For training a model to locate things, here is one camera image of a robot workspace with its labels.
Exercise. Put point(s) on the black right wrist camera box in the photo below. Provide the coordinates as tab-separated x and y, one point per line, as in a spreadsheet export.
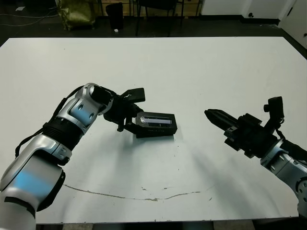
275	107

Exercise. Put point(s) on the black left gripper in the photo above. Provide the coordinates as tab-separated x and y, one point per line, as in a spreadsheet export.
120	110

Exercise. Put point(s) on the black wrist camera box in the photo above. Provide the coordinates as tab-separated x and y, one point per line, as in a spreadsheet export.
136	94
275	107

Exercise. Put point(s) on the tall black bin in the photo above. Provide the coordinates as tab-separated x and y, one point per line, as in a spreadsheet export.
115	15

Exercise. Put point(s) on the small black castor wheel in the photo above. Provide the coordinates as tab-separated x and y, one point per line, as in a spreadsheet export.
251	14

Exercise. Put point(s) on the black box base white insert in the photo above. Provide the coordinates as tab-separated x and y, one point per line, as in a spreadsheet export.
156	136

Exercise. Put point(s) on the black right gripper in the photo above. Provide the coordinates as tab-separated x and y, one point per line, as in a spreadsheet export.
254	139

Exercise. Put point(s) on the white paper sheet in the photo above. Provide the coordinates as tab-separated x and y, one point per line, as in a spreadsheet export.
20	8

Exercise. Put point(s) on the white door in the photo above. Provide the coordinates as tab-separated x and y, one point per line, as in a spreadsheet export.
297	19

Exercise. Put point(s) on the olive green plastic bag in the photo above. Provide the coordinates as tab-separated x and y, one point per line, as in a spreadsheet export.
76	14

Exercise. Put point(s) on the black box lid with print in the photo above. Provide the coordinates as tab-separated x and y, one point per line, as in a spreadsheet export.
163	130

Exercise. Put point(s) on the black office chair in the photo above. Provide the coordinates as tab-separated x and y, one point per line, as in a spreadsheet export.
156	4

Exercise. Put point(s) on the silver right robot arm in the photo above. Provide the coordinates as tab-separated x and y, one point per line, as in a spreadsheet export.
285	165

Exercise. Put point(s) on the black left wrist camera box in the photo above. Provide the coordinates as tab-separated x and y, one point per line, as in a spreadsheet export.
136	94

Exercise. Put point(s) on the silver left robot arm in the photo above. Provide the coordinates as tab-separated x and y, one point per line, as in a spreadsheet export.
36	155

